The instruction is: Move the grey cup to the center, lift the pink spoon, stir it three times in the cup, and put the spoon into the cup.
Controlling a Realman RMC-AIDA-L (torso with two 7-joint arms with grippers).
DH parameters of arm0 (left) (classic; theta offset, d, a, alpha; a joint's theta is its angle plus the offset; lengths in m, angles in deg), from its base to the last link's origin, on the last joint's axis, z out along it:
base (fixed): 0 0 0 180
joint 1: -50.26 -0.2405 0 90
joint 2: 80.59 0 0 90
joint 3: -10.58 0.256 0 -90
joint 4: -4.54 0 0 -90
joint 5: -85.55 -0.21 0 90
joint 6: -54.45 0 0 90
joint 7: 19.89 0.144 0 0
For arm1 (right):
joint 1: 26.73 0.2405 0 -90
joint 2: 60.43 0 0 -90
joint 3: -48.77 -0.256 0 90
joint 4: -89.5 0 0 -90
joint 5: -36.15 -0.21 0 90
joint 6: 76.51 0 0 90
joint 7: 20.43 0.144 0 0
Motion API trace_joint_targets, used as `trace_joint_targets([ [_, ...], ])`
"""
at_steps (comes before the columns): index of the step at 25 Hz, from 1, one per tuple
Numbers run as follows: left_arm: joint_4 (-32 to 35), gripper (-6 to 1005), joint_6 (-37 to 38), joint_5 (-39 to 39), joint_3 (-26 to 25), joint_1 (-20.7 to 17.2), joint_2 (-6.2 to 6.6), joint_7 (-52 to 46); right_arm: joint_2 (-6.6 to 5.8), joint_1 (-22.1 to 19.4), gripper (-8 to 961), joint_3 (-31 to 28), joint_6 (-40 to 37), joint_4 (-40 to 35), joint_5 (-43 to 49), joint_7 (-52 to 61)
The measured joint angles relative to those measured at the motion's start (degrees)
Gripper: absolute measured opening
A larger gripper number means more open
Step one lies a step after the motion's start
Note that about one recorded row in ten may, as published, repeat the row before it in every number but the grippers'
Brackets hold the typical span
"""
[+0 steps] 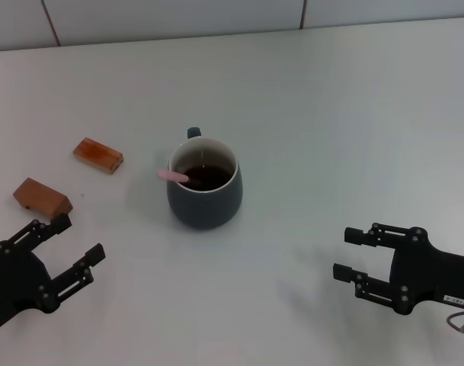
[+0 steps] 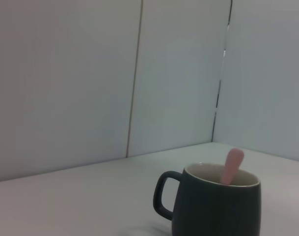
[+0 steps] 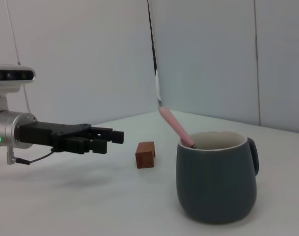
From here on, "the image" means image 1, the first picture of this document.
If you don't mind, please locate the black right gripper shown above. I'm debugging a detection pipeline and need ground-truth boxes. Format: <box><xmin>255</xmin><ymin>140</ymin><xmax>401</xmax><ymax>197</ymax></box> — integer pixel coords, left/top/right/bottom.
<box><xmin>332</xmin><ymin>222</ymin><xmax>464</xmax><ymax>316</ymax></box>

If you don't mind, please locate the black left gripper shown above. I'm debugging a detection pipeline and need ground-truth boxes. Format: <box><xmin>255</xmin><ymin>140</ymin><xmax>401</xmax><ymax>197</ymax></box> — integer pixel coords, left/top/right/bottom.
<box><xmin>0</xmin><ymin>212</ymin><xmax>107</xmax><ymax>336</ymax></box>

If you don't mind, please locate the pink handled metal spoon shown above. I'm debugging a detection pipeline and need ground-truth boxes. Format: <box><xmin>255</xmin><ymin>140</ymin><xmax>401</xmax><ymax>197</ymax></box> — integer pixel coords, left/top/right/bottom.
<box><xmin>157</xmin><ymin>169</ymin><xmax>203</xmax><ymax>188</ymax></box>

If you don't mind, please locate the grey ceramic cup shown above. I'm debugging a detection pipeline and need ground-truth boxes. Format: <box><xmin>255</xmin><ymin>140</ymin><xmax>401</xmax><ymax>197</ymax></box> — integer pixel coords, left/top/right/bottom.
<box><xmin>166</xmin><ymin>127</ymin><xmax>244</xmax><ymax>230</ymax></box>

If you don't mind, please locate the thick wooden block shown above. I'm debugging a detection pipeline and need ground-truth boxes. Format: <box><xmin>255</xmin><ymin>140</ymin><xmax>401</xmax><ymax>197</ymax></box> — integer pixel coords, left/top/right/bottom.
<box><xmin>12</xmin><ymin>177</ymin><xmax>74</xmax><ymax>221</ymax></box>

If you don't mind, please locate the flat wooden block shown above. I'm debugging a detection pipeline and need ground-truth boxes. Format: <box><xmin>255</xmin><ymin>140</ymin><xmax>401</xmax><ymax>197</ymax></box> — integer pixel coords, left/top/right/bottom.
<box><xmin>72</xmin><ymin>136</ymin><xmax>124</xmax><ymax>175</ymax></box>

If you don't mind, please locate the dark brown coffee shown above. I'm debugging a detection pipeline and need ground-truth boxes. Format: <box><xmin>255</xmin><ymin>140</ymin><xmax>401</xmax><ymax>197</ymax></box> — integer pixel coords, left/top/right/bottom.
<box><xmin>176</xmin><ymin>163</ymin><xmax>232</xmax><ymax>191</ymax></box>

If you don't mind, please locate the thin brown cable loop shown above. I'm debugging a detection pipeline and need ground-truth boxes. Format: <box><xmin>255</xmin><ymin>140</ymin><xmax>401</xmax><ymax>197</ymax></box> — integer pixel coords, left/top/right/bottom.
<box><xmin>446</xmin><ymin>310</ymin><xmax>464</xmax><ymax>332</ymax></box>

